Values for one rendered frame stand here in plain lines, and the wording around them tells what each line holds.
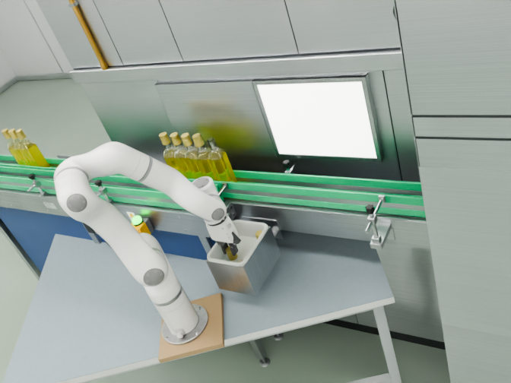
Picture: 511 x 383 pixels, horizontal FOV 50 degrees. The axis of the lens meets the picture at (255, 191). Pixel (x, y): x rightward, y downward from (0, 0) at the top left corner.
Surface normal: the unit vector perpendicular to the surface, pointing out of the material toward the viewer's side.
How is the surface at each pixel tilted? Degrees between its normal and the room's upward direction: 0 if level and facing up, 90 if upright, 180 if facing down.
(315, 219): 90
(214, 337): 0
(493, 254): 90
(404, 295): 90
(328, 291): 0
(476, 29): 90
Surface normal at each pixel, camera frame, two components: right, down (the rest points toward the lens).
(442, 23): -0.45, 0.64
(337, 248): -0.29, -0.77
